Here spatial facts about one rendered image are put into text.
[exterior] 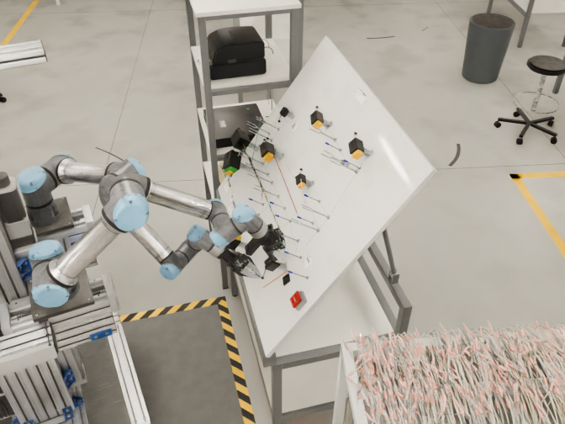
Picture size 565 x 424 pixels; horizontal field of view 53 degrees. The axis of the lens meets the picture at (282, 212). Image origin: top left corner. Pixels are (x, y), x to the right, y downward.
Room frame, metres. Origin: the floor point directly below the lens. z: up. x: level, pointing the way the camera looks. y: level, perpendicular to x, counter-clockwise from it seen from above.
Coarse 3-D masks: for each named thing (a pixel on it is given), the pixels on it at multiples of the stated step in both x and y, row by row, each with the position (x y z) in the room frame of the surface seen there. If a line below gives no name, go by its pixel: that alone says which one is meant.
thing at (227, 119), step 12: (216, 108) 3.02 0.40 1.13; (228, 108) 3.02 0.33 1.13; (240, 108) 3.02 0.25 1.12; (252, 108) 3.02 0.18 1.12; (216, 120) 2.87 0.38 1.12; (228, 120) 2.87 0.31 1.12; (240, 120) 2.87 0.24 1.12; (252, 120) 2.87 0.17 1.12; (216, 132) 2.74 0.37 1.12; (228, 132) 2.74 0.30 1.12; (216, 144) 2.67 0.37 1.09; (228, 144) 2.68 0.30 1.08
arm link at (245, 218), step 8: (240, 208) 1.63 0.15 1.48; (248, 208) 1.62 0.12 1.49; (232, 216) 1.61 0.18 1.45; (240, 216) 1.59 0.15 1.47; (248, 216) 1.60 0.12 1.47; (256, 216) 1.63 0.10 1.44; (240, 224) 1.59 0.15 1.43; (248, 224) 1.59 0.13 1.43; (256, 224) 1.61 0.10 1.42; (248, 232) 1.61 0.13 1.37
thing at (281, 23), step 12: (300, 0) 4.82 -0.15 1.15; (300, 12) 4.82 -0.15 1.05; (240, 24) 4.97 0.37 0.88; (252, 24) 5.17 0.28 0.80; (264, 24) 5.17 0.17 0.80; (276, 24) 5.17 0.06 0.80; (288, 24) 5.17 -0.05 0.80; (300, 24) 4.82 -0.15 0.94; (264, 36) 4.90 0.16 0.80; (276, 36) 4.90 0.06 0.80; (288, 36) 4.90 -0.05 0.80; (300, 36) 4.82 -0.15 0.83; (288, 48) 4.86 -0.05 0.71; (300, 48) 4.82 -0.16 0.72; (288, 60) 4.86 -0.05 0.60; (300, 60) 4.82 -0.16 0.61; (240, 96) 4.77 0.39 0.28
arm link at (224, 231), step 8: (216, 216) 1.66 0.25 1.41; (224, 216) 1.66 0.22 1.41; (216, 224) 1.63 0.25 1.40; (224, 224) 1.61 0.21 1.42; (232, 224) 1.59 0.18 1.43; (216, 232) 1.58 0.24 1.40; (224, 232) 1.58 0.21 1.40; (232, 232) 1.58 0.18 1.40; (240, 232) 1.58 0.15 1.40; (216, 240) 1.56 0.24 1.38; (224, 240) 1.56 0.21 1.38; (232, 240) 1.58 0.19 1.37
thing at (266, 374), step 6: (252, 330) 1.86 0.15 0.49; (252, 336) 1.87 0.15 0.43; (258, 354) 1.73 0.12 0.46; (258, 360) 1.74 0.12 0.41; (270, 366) 1.48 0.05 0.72; (264, 372) 1.60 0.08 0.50; (270, 372) 1.48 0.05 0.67; (264, 378) 1.61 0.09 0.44; (270, 378) 1.48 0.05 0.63; (270, 384) 1.49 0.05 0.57; (270, 390) 1.49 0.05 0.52; (270, 396) 1.49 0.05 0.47; (270, 402) 1.49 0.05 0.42
